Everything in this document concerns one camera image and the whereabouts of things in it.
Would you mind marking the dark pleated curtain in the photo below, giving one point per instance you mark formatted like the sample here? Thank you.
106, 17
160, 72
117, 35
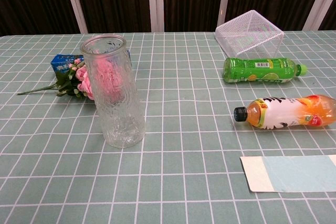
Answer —
118, 1

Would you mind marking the green checked tablecloth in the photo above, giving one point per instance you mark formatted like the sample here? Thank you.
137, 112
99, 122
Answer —
183, 161

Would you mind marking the blue cookie box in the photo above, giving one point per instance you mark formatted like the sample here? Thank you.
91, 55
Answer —
63, 64

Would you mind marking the orange tea drink bottle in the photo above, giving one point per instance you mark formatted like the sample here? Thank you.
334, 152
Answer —
283, 113

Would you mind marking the pink artificial flower bouquet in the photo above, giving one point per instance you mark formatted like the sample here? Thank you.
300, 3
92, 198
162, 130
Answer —
84, 83

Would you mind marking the white blue bookmark with tassel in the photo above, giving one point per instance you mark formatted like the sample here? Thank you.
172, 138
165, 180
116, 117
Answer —
288, 174

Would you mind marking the green lime drink bottle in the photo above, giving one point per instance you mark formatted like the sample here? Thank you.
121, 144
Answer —
257, 71

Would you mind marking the white metal frame post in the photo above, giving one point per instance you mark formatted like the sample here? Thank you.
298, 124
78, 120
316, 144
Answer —
319, 6
220, 1
155, 1
76, 6

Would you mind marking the clear textured glass vase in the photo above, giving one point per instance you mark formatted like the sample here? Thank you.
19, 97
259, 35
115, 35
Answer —
118, 119

